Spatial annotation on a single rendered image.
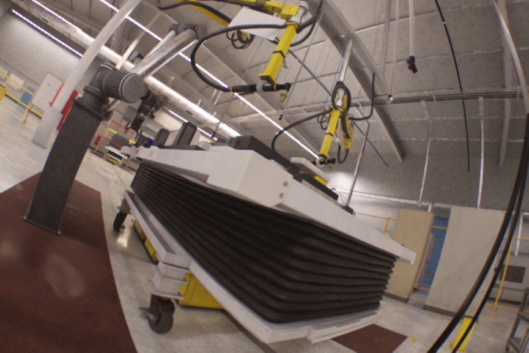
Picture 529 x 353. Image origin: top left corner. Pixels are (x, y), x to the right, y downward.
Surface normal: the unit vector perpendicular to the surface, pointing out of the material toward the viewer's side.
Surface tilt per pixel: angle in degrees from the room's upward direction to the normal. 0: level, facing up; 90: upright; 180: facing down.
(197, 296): 90
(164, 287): 90
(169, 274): 90
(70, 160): 90
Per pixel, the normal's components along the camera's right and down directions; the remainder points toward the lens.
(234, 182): -0.69, -0.44
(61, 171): 0.72, 0.10
